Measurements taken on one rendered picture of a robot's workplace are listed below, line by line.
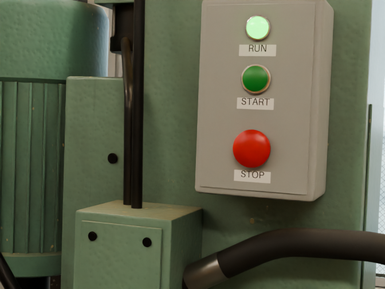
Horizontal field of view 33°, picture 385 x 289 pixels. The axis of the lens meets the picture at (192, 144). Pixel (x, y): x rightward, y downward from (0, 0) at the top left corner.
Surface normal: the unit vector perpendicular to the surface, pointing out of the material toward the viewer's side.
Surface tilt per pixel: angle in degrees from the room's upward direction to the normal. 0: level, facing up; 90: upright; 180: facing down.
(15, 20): 90
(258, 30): 93
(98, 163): 90
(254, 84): 93
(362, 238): 52
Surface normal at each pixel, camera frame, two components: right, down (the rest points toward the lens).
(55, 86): 0.48, 0.07
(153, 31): -0.34, 0.04
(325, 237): -0.23, -0.58
